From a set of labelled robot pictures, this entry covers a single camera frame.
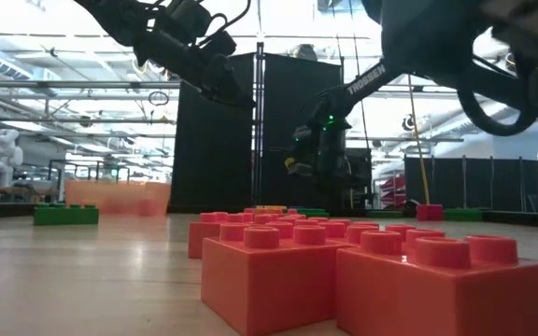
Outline red rectangular block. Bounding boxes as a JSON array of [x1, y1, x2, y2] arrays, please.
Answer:
[[416, 203, 445, 222]]

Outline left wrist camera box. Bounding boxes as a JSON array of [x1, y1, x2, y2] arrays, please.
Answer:
[[198, 30, 238, 62]]

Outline yellow cable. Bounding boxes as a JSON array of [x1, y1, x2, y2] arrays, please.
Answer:
[[406, 74, 432, 206]]

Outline black partition panels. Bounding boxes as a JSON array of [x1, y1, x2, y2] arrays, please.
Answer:
[[403, 156, 538, 215]]

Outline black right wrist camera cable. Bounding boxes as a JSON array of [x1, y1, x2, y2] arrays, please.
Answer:
[[455, 55, 538, 137]]

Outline shelf with red bins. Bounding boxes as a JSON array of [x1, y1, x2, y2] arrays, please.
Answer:
[[377, 173, 406, 210]]

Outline black aluminium table frame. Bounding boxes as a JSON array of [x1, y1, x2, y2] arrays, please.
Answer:
[[0, 201, 538, 230]]

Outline orange square block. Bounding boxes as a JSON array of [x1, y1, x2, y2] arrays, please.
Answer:
[[335, 234, 538, 336], [200, 225, 345, 336]]

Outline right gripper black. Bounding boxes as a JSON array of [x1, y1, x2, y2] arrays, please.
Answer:
[[286, 105, 352, 181]]

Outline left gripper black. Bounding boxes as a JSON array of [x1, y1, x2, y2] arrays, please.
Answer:
[[198, 51, 257, 110]]

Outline orange rectangular block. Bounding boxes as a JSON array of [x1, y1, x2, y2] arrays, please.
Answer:
[[323, 218, 446, 257], [188, 211, 307, 260]]

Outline black equipment box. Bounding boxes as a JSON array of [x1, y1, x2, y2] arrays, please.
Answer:
[[346, 147, 374, 211]]

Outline orange translucent plastic bin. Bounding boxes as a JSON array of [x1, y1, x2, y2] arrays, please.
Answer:
[[64, 180, 172, 218]]

